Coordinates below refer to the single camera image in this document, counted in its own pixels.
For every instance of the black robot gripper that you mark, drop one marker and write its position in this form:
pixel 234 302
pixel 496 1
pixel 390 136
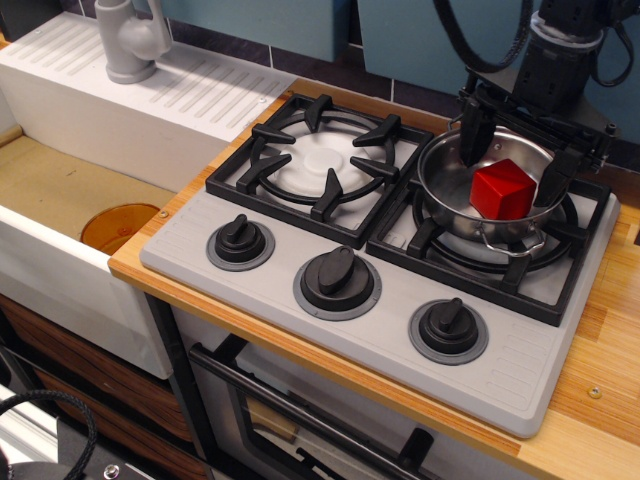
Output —
pixel 537 91

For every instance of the red cube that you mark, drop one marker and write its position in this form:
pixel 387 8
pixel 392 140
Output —
pixel 502 191

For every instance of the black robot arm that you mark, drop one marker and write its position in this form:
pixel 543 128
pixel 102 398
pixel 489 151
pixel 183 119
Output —
pixel 563 11

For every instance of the stainless steel pan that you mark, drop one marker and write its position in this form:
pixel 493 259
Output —
pixel 446 184

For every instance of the grey toy stove top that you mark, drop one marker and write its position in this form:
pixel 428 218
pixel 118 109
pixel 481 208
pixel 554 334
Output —
pixel 509 385

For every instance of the black right stove knob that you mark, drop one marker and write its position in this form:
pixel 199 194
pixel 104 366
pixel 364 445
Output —
pixel 448 332

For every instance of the black stove knob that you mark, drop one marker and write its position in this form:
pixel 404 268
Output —
pixel 337 286
pixel 240 245
pixel 448 332

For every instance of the black middle stove knob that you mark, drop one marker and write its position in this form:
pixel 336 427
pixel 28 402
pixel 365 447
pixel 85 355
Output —
pixel 337 286

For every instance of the black left stove knob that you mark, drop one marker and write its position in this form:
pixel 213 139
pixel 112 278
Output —
pixel 240 245

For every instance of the black right burner grate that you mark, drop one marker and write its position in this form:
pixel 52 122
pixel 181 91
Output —
pixel 539 285

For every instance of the black burner grate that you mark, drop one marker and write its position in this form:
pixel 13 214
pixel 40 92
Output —
pixel 539 285
pixel 321 168

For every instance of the black left burner grate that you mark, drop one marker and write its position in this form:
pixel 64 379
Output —
pixel 321 168

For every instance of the grey toy faucet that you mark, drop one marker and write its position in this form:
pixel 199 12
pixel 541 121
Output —
pixel 131 44

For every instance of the orange plastic plate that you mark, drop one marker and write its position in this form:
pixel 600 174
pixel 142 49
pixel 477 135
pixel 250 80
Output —
pixel 109 230

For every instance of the white toy sink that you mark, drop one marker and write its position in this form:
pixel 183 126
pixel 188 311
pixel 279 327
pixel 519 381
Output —
pixel 74 144

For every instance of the wooden drawer cabinet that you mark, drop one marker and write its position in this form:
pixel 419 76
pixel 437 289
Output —
pixel 136 413

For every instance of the oven door with handle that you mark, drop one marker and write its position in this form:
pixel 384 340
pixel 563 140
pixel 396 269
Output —
pixel 287 422

